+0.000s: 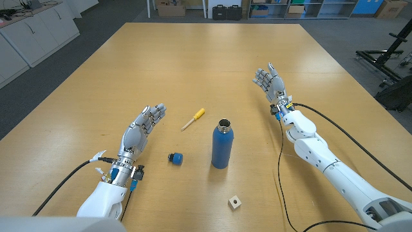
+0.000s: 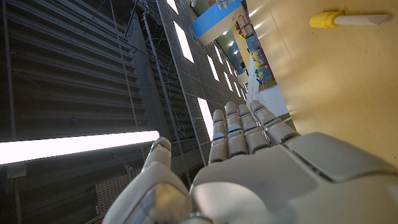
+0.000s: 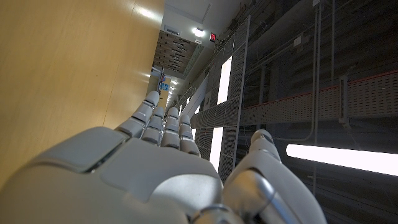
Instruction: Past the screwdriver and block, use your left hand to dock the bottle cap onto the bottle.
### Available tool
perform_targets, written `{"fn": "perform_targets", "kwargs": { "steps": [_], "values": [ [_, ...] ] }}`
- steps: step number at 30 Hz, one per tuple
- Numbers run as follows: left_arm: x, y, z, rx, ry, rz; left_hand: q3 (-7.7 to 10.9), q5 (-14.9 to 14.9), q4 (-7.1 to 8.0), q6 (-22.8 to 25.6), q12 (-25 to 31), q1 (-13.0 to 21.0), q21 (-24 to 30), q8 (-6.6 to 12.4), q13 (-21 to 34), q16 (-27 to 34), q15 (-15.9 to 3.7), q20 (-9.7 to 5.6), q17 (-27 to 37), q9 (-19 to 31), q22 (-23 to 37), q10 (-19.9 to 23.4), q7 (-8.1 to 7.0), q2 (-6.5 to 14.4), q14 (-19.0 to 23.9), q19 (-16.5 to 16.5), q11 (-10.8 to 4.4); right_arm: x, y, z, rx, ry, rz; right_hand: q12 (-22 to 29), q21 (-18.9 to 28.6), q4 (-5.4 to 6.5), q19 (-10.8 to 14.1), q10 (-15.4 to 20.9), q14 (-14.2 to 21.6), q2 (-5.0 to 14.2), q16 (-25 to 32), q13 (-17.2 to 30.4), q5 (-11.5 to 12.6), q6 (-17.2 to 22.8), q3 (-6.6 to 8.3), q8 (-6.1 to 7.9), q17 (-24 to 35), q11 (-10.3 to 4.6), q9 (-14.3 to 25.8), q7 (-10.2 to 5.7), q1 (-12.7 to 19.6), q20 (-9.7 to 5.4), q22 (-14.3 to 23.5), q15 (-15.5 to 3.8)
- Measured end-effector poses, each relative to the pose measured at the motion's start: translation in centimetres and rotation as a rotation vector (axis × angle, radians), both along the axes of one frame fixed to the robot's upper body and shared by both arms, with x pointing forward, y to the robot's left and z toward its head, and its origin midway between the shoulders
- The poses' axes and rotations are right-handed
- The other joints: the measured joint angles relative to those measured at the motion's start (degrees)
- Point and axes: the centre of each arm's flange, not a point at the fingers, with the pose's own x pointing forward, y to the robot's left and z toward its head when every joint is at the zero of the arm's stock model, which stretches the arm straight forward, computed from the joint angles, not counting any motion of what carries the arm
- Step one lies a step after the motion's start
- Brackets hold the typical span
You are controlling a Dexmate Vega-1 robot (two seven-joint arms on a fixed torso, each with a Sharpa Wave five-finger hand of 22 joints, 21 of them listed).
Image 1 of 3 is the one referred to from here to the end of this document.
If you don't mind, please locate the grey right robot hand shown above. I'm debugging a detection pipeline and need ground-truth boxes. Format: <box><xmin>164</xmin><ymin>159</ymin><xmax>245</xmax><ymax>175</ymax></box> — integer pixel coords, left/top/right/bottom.
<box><xmin>252</xmin><ymin>63</ymin><xmax>289</xmax><ymax>104</ymax></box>

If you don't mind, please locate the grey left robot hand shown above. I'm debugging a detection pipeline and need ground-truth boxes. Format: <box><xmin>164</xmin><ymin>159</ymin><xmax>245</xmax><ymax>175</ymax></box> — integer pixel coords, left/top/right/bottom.
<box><xmin>117</xmin><ymin>102</ymin><xmax>167</xmax><ymax>162</ymax></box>

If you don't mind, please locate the blue bottle cap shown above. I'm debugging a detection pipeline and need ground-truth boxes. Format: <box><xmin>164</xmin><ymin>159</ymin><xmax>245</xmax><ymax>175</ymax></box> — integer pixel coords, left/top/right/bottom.
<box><xmin>167</xmin><ymin>152</ymin><xmax>184</xmax><ymax>166</ymax></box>

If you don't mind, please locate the blue metal bottle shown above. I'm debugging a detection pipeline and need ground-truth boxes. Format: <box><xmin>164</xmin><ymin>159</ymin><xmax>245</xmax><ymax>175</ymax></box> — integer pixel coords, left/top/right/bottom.
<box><xmin>211</xmin><ymin>118</ymin><xmax>235</xmax><ymax>170</ymax></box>

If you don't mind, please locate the white block with hole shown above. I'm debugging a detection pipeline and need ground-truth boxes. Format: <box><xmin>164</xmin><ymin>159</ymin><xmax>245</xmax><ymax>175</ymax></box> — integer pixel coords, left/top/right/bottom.
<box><xmin>227</xmin><ymin>195</ymin><xmax>243</xmax><ymax>211</ymax></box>

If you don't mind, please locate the small cardboard box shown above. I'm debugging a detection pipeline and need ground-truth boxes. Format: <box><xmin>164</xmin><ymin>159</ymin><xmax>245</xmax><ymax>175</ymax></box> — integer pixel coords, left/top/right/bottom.
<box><xmin>286</xmin><ymin>5</ymin><xmax>305</xmax><ymax>19</ymax></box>

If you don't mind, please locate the black hard case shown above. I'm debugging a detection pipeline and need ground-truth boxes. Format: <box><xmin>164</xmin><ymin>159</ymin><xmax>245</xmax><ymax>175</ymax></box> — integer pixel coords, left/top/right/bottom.
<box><xmin>227</xmin><ymin>5</ymin><xmax>243</xmax><ymax>22</ymax></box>
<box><xmin>212</xmin><ymin>4</ymin><xmax>229</xmax><ymax>21</ymax></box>

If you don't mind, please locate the grey shelf unit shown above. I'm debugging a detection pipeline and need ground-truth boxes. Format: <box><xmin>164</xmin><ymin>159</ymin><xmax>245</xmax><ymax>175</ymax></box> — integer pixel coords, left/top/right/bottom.
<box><xmin>247</xmin><ymin>0</ymin><xmax>359</xmax><ymax>21</ymax></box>

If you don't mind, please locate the black metal stand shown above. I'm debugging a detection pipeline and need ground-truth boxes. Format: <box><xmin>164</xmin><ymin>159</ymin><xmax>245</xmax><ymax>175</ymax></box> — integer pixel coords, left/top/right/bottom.
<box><xmin>355</xmin><ymin>18</ymin><xmax>412</xmax><ymax>88</ymax></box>

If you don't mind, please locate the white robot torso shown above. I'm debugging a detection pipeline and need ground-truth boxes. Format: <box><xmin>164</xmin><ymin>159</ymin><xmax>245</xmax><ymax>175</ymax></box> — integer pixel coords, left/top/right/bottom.
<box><xmin>0</xmin><ymin>216</ymin><xmax>127</xmax><ymax>232</ymax></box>

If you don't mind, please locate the blue panel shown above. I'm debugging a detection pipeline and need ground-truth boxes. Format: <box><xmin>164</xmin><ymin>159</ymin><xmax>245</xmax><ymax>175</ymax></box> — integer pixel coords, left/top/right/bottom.
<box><xmin>351</xmin><ymin>0</ymin><xmax>384</xmax><ymax>15</ymax></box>

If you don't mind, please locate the large cardboard box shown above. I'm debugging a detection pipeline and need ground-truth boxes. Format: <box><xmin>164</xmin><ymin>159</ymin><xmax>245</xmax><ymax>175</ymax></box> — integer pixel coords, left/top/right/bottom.
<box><xmin>156</xmin><ymin>3</ymin><xmax>187</xmax><ymax>18</ymax></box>

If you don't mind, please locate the cardboard box with print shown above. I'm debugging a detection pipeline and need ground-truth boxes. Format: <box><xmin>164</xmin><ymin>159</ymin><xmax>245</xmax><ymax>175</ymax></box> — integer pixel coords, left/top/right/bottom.
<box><xmin>374</xmin><ymin>0</ymin><xmax>409</xmax><ymax>19</ymax></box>

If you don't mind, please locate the white cabinet row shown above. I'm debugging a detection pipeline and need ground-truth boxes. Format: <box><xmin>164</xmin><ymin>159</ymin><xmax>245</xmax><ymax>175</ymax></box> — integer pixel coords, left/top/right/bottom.
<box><xmin>0</xmin><ymin>0</ymin><xmax>81</xmax><ymax>90</ymax></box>

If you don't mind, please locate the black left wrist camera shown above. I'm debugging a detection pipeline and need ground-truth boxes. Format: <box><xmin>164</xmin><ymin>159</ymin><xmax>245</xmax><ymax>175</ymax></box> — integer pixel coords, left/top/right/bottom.
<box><xmin>132</xmin><ymin>164</ymin><xmax>145</xmax><ymax>182</ymax></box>

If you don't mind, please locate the white paper cable label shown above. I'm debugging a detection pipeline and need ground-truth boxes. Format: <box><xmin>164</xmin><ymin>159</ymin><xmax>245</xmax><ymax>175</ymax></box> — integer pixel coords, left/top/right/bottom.
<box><xmin>89</xmin><ymin>149</ymin><xmax>108</xmax><ymax>163</ymax></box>

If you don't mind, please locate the yellow handled screwdriver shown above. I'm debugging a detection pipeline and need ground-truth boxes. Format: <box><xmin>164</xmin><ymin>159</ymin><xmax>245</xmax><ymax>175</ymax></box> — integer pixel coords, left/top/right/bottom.
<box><xmin>180</xmin><ymin>108</ymin><xmax>206</xmax><ymax>132</ymax></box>

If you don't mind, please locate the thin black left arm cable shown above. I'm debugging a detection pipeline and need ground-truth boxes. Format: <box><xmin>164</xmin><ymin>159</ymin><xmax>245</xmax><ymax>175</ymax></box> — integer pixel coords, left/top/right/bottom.
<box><xmin>120</xmin><ymin>189</ymin><xmax>133</xmax><ymax>223</ymax></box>

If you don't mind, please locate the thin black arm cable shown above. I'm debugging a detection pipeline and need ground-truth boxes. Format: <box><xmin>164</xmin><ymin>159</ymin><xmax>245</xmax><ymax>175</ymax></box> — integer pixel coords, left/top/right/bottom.
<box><xmin>120</xmin><ymin>189</ymin><xmax>133</xmax><ymax>223</ymax></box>
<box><xmin>277</xmin><ymin>117</ymin><xmax>378</xmax><ymax>232</ymax></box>

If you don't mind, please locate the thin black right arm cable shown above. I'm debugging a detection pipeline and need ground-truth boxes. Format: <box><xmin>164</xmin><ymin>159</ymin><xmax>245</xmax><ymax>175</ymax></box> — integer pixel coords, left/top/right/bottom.
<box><xmin>277</xmin><ymin>117</ymin><xmax>378</xmax><ymax>232</ymax></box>

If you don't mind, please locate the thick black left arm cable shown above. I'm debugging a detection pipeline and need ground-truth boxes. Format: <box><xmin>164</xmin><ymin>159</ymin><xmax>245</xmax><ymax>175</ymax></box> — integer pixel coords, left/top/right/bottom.
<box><xmin>32</xmin><ymin>157</ymin><xmax>117</xmax><ymax>217</ymax></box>

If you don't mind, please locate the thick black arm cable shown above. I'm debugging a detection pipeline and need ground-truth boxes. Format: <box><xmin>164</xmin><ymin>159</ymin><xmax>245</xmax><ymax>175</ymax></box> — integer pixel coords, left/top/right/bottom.
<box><xmin>32</xmin><ymin>157</ymin><xmax>117</xmax><ymax>217</ymax></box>
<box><xmin>291</xmin><ymin>102</ymin><xmax>412</xmax><ymax>193</ymax></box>

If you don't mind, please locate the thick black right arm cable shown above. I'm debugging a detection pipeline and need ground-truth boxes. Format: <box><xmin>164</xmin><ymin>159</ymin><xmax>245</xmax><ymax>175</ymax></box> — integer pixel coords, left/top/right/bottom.
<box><xmin>291</xmin><ymin>102</ymin><xmax>412</xmax><ymax>193</ymax></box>

